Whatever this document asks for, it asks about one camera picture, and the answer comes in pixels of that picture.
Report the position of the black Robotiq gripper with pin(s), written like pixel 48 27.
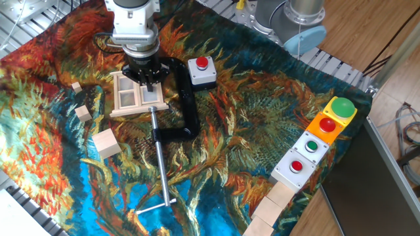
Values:
pixel 143 63

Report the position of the small wooden sliding window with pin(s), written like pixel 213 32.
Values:
pixel 126 98

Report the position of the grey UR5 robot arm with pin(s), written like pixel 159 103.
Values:
pixel 134 19

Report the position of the grey red-button box, black base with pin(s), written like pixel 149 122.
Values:
pixel 203 73

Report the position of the small wooden cube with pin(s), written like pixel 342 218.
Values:
pixel 76 87

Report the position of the medium wooden cube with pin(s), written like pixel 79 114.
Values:
pixel 83 113

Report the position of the large wooden cube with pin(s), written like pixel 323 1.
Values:
pixel 106 143

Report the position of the black C-clamp with steel screw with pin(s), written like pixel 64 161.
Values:
pixel 160 164

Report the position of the colourful painted sunflower cloth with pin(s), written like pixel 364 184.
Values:
pixel 249 108

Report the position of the small yellow plastic piece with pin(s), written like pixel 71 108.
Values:
pixel 240 4

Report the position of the aluminium mounting plate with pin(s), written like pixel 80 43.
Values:
pixel 26 10

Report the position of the white zip tie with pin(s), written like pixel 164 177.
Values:
pixel 299 39

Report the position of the grey box red button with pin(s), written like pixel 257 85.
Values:
pixel 293 168

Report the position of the grey box green button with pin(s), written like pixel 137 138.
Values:
pixel 310 147

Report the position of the wooden block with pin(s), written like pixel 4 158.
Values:
pixel 266 211
pixel 257 227
pixel 280 195

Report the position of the orange box red button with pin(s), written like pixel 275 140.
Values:
pixel 325 129

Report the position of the white flat box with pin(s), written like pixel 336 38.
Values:
pixel 16 219

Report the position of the yellow box green mushroom button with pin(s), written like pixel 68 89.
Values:
pixel 342 108

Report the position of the black flat panel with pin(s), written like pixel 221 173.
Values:
pixel 361 190

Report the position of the aluminium frame post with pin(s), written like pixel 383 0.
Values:
pixel 395 59

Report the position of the aluminium frame rail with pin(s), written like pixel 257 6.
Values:
pixel 390 160

